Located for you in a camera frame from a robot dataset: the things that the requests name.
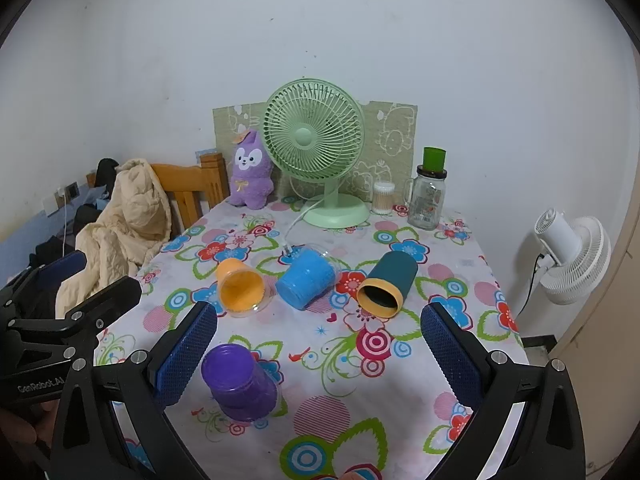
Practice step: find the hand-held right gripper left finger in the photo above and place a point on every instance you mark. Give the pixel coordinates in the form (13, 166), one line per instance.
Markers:
(184, 357)

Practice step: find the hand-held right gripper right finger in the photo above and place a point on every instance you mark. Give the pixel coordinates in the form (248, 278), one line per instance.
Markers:
(450, 355)

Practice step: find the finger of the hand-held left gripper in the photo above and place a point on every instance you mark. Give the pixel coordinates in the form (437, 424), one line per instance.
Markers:
(112, 297)
(62, 265)

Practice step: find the purple plastic cup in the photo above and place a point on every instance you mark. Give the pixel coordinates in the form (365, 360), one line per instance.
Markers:
(240, 385)

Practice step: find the orange plastic cup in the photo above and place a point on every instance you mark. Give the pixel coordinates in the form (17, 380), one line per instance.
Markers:
(240, 290)

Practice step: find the dark green cup yellow rim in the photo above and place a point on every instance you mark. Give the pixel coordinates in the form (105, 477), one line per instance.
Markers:
(387, 285)

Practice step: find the blue plastic cup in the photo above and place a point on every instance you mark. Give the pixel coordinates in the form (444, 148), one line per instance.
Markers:
(305, 280)

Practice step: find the person's left hand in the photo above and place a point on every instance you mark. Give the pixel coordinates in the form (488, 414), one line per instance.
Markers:
(30, 430)

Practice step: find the dark clothes pile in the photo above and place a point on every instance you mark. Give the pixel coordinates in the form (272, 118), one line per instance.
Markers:
(55, 247)

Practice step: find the beige jacket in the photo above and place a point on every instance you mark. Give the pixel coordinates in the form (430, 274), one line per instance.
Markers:
(125, 225)

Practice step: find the wooden chair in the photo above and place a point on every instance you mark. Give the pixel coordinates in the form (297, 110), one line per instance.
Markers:
(187, 185)

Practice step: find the glass jar with green lid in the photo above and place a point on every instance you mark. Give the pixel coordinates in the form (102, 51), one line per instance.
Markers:
(426, 200)

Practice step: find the white floor fan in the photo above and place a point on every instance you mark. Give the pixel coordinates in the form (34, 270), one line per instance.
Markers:
(575, 255)

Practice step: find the cotton swab container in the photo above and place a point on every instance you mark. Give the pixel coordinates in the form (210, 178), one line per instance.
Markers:
(383, 199)

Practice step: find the purple plush toy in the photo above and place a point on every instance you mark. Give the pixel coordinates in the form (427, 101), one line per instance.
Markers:
(250, 175)

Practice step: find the green desk fan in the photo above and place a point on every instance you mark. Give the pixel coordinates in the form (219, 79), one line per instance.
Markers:
(312, 135)

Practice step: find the wall socket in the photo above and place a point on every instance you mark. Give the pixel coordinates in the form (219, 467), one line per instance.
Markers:
(67, 196)

